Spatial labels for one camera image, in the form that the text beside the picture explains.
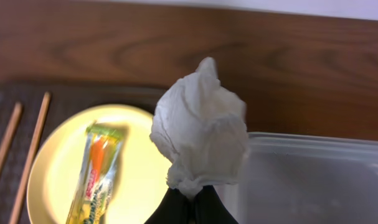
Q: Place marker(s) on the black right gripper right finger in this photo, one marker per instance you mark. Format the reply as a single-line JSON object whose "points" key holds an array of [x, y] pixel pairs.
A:
{"points": [[209, 209]]}

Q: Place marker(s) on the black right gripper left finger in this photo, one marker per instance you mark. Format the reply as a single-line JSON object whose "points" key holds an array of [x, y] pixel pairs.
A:
{"points": [[175, 208]]}

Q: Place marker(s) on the yellow round plate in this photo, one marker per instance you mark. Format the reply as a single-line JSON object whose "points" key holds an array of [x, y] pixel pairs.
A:
{"points": [[140, 182]]}

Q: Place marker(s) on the white tissue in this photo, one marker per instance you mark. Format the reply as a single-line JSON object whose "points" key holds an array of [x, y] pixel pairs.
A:
{"points": [[199, 126]]}

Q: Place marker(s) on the yellow green snack wrapper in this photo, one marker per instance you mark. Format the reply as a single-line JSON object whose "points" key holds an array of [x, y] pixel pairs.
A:
{"points": [[103, 145]]}

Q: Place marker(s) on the wooden chopstick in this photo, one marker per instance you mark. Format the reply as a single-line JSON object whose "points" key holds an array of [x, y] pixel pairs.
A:
{"points": [[9, 133], [16, 210]]}

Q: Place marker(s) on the clear plastic waste bin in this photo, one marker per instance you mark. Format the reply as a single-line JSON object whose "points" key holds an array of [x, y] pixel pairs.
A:
{"points": [[292, 178]]}

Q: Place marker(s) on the dark brown serving tray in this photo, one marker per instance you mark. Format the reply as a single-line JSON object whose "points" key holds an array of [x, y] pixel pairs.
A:
{"points": [[66, 100]]}

